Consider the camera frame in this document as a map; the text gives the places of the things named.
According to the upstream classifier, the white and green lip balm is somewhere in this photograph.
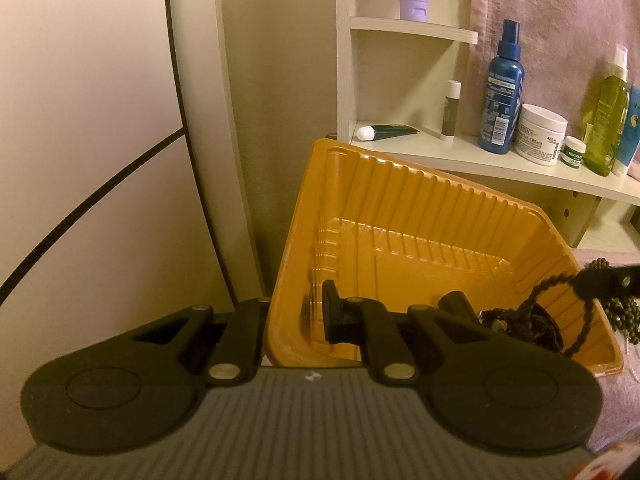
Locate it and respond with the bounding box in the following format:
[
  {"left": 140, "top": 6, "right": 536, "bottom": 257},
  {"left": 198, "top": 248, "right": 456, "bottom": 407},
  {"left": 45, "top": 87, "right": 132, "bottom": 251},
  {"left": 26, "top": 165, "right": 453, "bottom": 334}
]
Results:
[{"left": 440, "top": 80, "right": 462, "bottom": 141}]

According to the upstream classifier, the orange ribbed plastic tray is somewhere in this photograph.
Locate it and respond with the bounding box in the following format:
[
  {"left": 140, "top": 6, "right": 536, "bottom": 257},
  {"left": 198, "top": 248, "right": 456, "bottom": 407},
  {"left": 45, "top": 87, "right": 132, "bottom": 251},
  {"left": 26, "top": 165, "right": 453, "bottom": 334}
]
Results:
[{"left": 263, "top": 137, "right": 624, "bottom": 378}]

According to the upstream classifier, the white panel with black trim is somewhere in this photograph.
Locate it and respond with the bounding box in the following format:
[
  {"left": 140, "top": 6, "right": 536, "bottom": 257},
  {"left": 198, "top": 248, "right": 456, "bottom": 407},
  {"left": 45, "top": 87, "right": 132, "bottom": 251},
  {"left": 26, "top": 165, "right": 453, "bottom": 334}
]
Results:
[{"left": 0, "top": 0, "right": 238, "bottom": 461}]

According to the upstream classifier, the blue spray bottle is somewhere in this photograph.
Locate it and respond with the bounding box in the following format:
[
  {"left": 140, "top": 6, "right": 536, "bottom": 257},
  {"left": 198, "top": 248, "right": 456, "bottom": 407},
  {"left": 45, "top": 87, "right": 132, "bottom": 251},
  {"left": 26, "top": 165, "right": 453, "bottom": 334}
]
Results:
[{"left": 477, "top": 19, "right": 528, "bottom": 155}]

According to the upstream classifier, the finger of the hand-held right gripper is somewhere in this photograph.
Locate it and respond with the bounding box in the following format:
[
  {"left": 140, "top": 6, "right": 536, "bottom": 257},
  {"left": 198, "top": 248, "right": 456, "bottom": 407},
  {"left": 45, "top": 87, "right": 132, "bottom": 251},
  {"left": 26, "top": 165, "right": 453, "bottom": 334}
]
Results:
[{"left": 575, "top": 266, "right": 640, "bottom": 301}]

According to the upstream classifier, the dark wooden bead necklace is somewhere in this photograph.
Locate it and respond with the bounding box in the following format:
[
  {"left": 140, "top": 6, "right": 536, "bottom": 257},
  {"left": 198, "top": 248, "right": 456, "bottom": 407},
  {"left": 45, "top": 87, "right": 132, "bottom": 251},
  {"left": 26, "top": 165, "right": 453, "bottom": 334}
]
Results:
[{"left": 520, "top": 257, "right": 640, "bottom": 358}]

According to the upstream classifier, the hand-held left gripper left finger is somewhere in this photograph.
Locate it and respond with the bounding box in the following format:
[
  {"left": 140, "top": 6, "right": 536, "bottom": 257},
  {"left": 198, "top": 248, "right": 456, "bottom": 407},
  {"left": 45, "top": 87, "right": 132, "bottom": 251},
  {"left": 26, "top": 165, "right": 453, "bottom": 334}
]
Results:
[{"left": 131, "top": 298, "right": 272, "bottom": 387}]

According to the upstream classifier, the white cream jar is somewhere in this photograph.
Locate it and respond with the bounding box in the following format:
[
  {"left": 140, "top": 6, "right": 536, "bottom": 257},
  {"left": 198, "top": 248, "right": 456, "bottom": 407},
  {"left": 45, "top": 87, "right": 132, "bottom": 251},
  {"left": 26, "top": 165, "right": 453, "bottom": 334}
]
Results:
[{"left": 514, "top": 103, "right": 569, "bottom": 167}]

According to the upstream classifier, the pink fluffy table towel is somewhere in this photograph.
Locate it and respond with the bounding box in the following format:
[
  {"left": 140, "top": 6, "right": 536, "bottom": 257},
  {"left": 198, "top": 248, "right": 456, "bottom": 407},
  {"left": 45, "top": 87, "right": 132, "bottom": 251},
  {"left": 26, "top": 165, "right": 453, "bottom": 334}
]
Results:
[{"left": 575, "top": 245, "right": 640, "bottom": 461}]

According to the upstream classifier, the small green jar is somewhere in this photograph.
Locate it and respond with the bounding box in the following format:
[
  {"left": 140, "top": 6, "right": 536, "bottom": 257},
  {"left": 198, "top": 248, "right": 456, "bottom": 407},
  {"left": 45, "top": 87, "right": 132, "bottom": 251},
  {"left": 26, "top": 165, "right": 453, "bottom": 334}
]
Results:
[{"left": 560, "top": 136, "right": 587, "bottom": 170}]

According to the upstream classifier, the cream wooden shelf unit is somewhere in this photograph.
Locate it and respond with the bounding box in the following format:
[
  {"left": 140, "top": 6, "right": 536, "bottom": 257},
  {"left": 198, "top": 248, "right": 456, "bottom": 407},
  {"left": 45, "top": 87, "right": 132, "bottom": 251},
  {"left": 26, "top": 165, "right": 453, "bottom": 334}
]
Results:
[{"left": 212, "top": 0, "right": 640, "bottom": 311}]

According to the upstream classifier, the red and white cloth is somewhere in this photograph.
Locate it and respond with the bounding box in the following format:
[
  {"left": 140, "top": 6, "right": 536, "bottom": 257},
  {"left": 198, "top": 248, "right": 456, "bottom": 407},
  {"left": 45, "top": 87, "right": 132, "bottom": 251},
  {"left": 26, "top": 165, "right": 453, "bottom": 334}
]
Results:
[{"left": 570, "top": 452, "right": 640, "bottom": 480}]

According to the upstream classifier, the dark green small tube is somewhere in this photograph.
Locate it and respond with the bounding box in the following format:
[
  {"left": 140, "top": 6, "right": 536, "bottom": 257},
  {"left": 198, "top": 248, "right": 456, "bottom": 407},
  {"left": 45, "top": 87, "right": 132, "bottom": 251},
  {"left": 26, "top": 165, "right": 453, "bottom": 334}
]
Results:
[{"left": 356, "top": 124, "right": 421, "bottom": 142}]

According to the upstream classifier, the pink hanging towel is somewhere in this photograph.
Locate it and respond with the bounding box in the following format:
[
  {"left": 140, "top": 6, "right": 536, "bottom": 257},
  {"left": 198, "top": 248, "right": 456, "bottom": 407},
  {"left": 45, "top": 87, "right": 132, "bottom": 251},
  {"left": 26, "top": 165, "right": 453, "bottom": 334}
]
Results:
[{"left": 467, "top": 0, "right": 640, "bottom": 181}]

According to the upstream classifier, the blue and white tube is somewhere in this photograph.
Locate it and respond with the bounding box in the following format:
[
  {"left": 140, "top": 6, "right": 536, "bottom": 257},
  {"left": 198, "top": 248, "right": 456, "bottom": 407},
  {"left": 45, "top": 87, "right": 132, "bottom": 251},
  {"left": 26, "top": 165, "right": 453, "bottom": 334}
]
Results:
[{"left": 612, "top": 85, "right": 640, "bottom": 178}]

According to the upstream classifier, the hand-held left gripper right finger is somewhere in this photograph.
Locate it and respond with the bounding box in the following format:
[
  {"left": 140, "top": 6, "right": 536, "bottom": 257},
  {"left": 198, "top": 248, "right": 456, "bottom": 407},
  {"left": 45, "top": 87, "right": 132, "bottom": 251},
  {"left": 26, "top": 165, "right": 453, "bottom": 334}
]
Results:
[{"left": 321, "top": 280, "right": 506, "bottom": 387}]

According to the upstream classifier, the black smartwatch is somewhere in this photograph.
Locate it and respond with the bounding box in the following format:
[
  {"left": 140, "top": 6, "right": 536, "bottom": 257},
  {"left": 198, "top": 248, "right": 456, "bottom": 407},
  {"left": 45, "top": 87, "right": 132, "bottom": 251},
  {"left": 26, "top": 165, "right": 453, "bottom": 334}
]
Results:
[{"left": 479, "top": 305, "right": 563, "bottom": 353}]

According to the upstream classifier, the green oil spray bottle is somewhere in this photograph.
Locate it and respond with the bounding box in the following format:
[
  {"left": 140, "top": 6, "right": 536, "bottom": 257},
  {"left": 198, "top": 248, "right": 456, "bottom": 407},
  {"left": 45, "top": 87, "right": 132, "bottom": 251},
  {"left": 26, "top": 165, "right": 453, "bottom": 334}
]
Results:
[{"left": 582, "top": 45, "right": 632, "bottom": 177}]

